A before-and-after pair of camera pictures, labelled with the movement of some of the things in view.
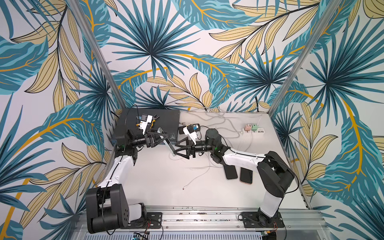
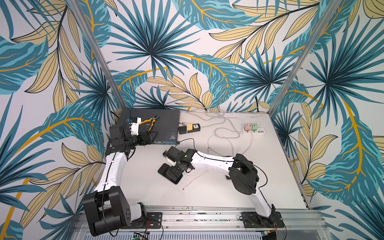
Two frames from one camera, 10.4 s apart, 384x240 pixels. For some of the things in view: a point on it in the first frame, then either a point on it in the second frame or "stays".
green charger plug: [254, 127] stays
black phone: [167, 141] -> [173, 174]
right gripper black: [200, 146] -> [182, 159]
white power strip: [259, 132] stays
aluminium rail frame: [218, 223] stays
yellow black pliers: [154, 119] stays
